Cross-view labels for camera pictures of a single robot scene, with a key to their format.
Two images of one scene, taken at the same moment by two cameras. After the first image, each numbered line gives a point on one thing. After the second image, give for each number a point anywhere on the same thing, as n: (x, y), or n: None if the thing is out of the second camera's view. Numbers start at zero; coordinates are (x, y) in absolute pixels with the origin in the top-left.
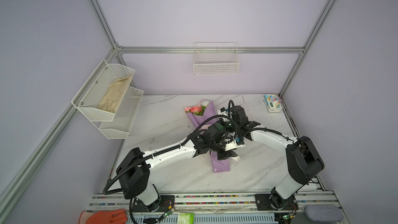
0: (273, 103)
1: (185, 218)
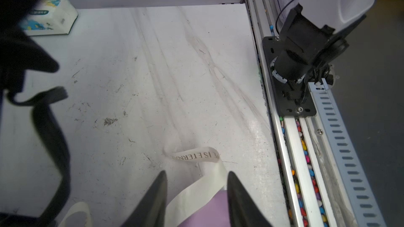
0: (51, 15)
1: None
